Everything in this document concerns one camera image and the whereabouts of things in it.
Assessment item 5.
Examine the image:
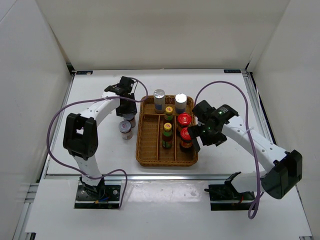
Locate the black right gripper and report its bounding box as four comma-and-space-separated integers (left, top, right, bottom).
187, 122, 227, 153

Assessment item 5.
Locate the grey-lid spice jar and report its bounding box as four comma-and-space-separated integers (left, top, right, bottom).
122, 113, 136, 128
118, 120, 133, 140

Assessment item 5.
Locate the red-lid sauce jar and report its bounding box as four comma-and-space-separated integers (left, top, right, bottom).
176, 112, 192, 133
179, 127, 193, 152

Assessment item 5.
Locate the yellow-cap sauce bottle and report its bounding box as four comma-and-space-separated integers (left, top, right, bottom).
164, 106, 174, 122
161, 122, 173, 149

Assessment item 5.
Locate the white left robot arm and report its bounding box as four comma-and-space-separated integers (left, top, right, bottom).
63, 78, 198, 201

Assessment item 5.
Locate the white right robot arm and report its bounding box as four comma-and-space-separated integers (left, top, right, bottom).
192, 100, 303, 200

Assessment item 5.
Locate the brown wicker divided tray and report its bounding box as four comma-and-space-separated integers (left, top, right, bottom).
136, 95, 198, 167

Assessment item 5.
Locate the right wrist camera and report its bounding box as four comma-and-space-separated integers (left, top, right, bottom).
192, 100, 216, 123

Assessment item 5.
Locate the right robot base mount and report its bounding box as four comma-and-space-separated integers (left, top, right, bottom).
204, 184, 256, 211

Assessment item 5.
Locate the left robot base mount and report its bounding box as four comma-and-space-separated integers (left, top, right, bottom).
73, 180, 122, 210

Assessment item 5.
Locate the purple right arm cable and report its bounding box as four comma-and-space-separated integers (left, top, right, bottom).
194, 80, 265, 220

